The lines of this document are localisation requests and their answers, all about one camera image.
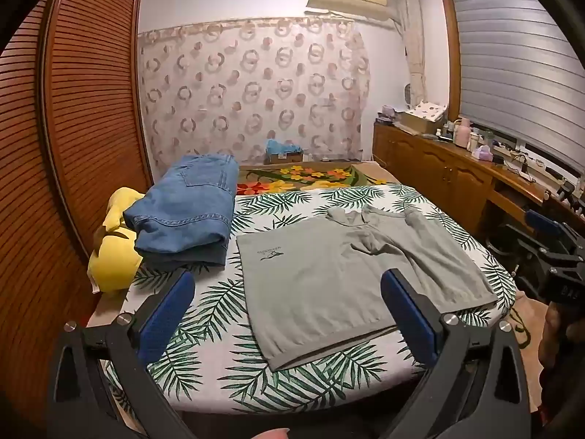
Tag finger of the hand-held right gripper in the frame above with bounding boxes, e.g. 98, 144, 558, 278
525, 209, 583, 261
498, 223, 551, 270

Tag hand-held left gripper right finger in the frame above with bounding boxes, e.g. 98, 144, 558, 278
380, 269, 544, 439

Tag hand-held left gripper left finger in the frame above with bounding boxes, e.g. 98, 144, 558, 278
48, 269, 197, 439

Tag grey pants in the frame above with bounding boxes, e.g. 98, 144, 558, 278
236, 206, 499, 372

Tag person's right hand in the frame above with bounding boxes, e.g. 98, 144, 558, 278
538, 303, 585, 403

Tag leaf print bedsheet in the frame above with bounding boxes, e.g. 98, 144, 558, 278
103, 184, 519, 417

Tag yellow garment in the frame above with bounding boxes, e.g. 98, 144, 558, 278
88, 187, 146, 294

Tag folded blue jeans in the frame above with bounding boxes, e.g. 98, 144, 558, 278
122, 154, 241, 268

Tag wooden cabinet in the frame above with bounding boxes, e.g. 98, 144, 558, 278
372, 121, 585, 248

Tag grey window blind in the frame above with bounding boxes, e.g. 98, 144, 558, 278
450, 0, 585, 175

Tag dotted white cloth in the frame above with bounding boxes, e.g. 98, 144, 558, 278
406, 100, 448, 122

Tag floral blanket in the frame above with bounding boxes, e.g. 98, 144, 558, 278
235, 162, 371, 197

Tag small cardboard box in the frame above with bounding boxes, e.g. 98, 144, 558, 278
265, 151, 305, 165

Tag lace wrapped pipe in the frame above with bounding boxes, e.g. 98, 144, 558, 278
394, 0, 426, 106

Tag ring patterned curtain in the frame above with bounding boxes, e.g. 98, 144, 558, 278
137, 16, 372, 170

